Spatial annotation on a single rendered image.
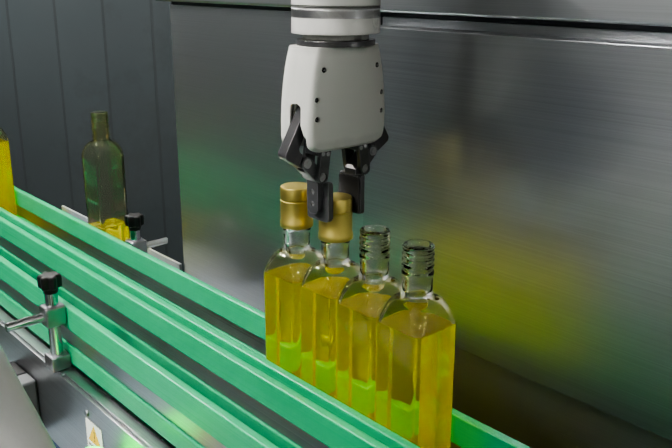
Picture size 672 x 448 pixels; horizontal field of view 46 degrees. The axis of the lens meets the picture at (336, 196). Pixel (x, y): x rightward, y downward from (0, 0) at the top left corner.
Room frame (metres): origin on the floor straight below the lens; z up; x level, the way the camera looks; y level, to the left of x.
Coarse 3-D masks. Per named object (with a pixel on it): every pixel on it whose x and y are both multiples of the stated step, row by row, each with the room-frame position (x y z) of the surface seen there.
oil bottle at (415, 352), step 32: (384, 320) 0.67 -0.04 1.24; (416, 320) 0.65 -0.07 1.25; (448, 320) 0.67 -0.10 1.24; (384, 352) 0.67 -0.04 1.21; (416, 352) 0.64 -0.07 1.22; (448, 352) 0.67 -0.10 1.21; (384, 384) 0.67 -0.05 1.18; (416, 384) 0.64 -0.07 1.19; (448, 384) 0.67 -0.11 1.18; (384, 416) 0.67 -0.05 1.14; (416, 416) 0.64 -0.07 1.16; (448, 416) 0.67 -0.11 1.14
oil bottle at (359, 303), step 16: (352, 288) 0.71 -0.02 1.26; (368, 288) 0.70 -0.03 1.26; (384, 288) 0.70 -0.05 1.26; (400, 288) 0.71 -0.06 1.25; (352, 304) 0.70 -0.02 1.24; (368, 304) 0.69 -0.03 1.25; (352, 320) 0.70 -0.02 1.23; (368, 320) 0.69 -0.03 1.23; (352, 336) 0.70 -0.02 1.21; (368, 336) 0.69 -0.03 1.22; (352, 352) 0.70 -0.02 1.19; (368, 352) 0.69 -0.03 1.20; (352, 368) 0.70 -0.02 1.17; (368, 368) 0.69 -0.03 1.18; (352, 384) 0.70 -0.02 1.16; (368, 384) 0.69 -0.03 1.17; (352, 400) 0.70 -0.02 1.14; (368, 400) 0.69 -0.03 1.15; (368, 416) 0.69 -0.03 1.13
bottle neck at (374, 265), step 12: (360, 228) 0.73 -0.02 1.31; (372, 228) 0.73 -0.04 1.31; (384, 228) 0.72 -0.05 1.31; (360, 240) 0.72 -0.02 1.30; (372, 240) 0.71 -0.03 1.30; (384, 240) 0.71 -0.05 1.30; (360, 252) 0.72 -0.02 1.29; (372, 252) 0.71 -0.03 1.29; (384, 252) 0.71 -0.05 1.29; (360, 264) 0.72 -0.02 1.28; (372, 264) 0.71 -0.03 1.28; (384, 264) 0.71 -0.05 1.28; (360, 276) 0.72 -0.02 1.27; (372, 276) 0.71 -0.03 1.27; (384, 276) 0.71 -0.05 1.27
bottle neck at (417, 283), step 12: (408, 240) 0.69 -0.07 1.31; (420, 240) 0.69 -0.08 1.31; (408, 252) 0.67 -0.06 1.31; (420, 252) 0.66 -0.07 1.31; (432, 252) 0.67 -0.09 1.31; (408, 264) 0.67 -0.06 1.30; (420, 264) 0.66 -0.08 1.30; (432, 264) 0.67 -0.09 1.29; (408, 276) 0.67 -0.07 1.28; (420, 276) 0.66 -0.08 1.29; (432, 276) 0.67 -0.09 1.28; (408, 288) 0.67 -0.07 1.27; (420, 288) 0.66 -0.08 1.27; (432, 288) 0.67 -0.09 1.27
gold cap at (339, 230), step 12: (336, 192) 0.78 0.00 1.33; (336, 204) 0.75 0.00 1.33; (348, 204) 0.75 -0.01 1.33; (336, 216) 0.75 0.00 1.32; (348, 216) 0.75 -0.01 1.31; (324, 228) 0.75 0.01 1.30; (336, 228) 0.75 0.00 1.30; (348, 228) 0.75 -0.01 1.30; (324, 240) 0.75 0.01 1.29; (336, 240) 0.75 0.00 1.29; (348, 240) 0.75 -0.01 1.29
